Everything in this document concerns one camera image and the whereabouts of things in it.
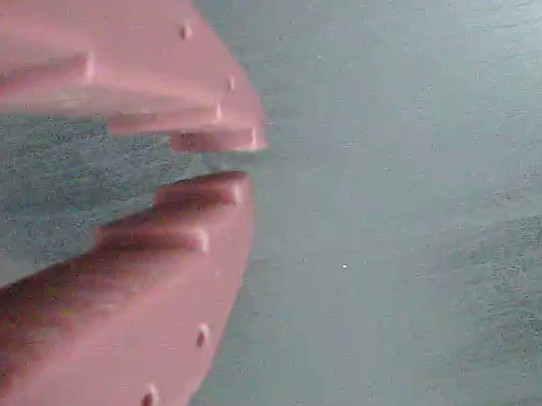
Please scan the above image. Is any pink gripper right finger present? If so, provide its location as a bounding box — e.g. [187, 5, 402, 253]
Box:
[0, 0, 270, 165]

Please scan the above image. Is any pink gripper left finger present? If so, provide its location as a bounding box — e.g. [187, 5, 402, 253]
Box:
[0, 169, 265, 406]

